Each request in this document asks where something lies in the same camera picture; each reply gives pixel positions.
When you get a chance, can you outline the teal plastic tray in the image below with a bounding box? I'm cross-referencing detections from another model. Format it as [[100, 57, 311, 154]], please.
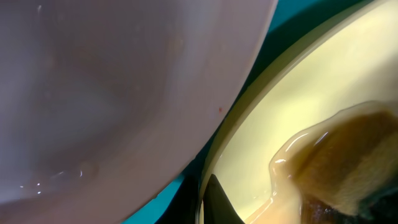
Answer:
[[123, 0, 362, 223]]

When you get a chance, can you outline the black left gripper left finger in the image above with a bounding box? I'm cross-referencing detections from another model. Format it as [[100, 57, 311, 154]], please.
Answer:
[[155, 176, 198, 224]]

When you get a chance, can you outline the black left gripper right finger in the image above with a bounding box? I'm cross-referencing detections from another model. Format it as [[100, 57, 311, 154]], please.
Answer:
[[203, 174, 244, 224]]

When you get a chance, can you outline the yellow-green plate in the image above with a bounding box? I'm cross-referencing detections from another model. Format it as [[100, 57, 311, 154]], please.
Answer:
[[197, 1, 397, 223]]

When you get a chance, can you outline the yellow-green sponge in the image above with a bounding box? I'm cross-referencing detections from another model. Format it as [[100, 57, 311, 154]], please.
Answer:
[[247, 101, 397, 223]]

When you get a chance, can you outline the white plate with red stain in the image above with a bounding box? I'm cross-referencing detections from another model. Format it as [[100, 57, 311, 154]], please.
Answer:
[[1, 0, 277, 223]]

